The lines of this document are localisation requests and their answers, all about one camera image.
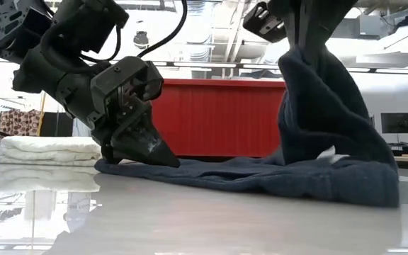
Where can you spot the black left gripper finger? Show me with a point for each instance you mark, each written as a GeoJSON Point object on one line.
{"type": "Point", "coordinates": [144, 145]}

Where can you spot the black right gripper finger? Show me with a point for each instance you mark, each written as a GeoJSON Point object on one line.
{"type": "Point", "coordinates": [324, 21]}
{"type": "Point", "coordinates": [292, 21]}

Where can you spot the white textured towel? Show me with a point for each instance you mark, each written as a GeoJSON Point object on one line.
{"type": "Point", "coordinates": [48, 150]}

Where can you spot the dark garment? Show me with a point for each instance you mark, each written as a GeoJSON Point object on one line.
{"type": "Point", "coordinates": [314, 117]}

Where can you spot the red plastic bin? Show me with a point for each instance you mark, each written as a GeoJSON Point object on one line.
{"type": "Point", "coordinates": [218, 117]}

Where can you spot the black display panel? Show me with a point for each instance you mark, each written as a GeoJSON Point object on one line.
{"type": "Point", "coordinates": [57, 124]}

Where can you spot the floral patterned cloth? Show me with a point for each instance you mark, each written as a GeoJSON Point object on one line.
{"type": "Point", "coordinates": [20, 122]}

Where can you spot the long light bar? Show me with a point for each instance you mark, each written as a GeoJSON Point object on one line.
{"type": "Point", "coordinates": [225, 64]}

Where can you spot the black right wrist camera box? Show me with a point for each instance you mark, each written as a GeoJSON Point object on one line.
{"type": "Point", "coordinates": [264, 23]}

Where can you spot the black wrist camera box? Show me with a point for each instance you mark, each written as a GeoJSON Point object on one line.
{"type": "Point", "coordinates": [87, 21]}
{"type": "Point", "coordinates": [264, 23]}

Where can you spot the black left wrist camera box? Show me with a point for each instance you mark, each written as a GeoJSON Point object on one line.
{"type": "Point", "coordinates": [87, 21]}

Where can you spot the wide silver ventilation duct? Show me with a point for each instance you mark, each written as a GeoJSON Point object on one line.
{"type": "Point", "coordinates": [198, 39]}

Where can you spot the black wall monitor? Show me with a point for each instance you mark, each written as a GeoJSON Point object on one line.
{"type": "Point", "coordinates": [399, 123]}

